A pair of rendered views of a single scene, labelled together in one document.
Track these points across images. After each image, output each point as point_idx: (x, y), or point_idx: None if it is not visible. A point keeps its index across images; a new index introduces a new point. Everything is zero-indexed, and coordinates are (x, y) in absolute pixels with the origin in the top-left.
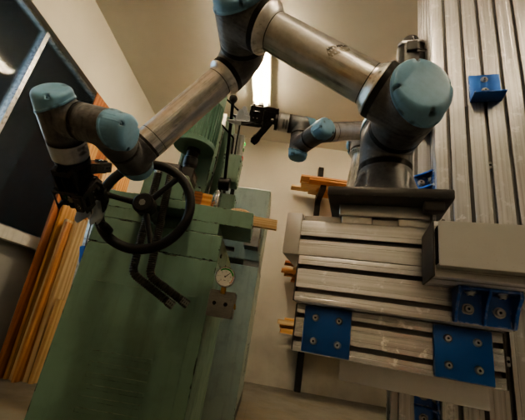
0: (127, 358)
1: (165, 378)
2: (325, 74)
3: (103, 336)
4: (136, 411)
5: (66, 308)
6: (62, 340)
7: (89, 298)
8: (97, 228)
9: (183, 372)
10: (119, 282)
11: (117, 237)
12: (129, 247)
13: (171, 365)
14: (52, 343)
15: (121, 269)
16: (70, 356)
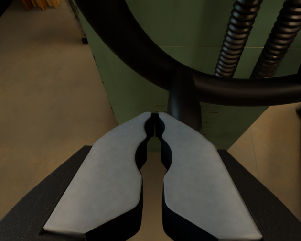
0: None
1: (234, 115)
2: None
3: (163, 96)
4: (206, 128)
5: (104, 80)
6: (120, 101)
7: (128, 69)
8: (140, 74)
9: (254, 110)
10: (165, 43)
11: (203, 82)
12: (245, 103)
13: (242, 108)
14: (111, 104)
15: (162, 23)
16: (135, 110)
